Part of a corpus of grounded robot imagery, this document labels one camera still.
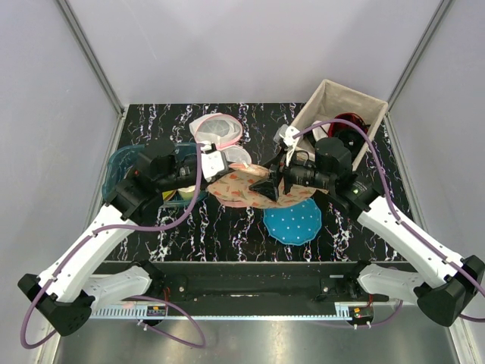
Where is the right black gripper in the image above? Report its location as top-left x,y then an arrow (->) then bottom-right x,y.
249,146 -> 334,202

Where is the floral mesh laundry bag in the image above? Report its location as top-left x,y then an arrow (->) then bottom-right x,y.
207,163 -> 316,209

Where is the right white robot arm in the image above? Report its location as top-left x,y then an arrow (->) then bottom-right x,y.
249,137 -> 484,327

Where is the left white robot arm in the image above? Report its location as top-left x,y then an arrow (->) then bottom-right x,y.
17,140 -> 227,349

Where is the white round mesh bra bag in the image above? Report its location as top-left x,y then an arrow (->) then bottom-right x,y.
189,113 -> 252,168

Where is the red and black bra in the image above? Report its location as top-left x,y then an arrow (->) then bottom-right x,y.
327,112 -> 369,160

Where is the cream cup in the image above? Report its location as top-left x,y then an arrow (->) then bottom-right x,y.
177,186 -> 196,201

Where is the yellow polka dot plate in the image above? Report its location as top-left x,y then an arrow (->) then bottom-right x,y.
162,190 -> 177,204

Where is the blue polka dot plate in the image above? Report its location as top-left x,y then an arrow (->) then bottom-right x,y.
263,199 -> 322,246

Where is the teal plastic bin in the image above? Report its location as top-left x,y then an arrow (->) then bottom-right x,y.
102,143 -> 196,209

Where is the wicker basket with liner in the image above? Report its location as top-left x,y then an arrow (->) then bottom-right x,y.
287,78 -> 390,174

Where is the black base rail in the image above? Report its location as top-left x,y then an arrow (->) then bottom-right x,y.
102,260 -> 414,318

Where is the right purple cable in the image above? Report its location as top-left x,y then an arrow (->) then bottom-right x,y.
293,119 -> 485,329

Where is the left aluminium frame post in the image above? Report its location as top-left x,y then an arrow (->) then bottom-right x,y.
55,0 -> 124,117

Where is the aluminium frame post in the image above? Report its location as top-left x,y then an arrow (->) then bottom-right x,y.
55,0 -> 124,117
388,0 -> 455,110

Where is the right aluminium frame post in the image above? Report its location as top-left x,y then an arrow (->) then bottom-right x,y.
388,0 -> 455,110

